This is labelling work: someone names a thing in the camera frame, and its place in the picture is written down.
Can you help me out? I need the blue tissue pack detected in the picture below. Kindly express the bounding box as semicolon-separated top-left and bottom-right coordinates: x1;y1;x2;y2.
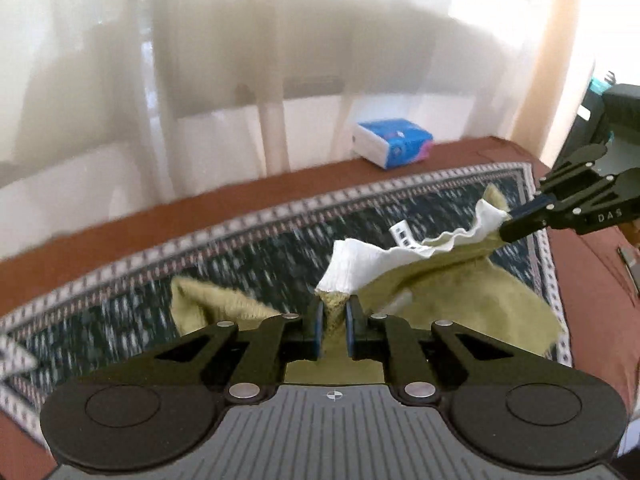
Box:
352;118;434;169

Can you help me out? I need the dark patterned rug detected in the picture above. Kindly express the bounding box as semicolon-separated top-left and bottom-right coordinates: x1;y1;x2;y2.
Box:
0;160;575;449

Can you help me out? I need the olive green knit garment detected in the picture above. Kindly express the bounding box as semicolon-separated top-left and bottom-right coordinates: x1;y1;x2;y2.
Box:
169;182;564;387

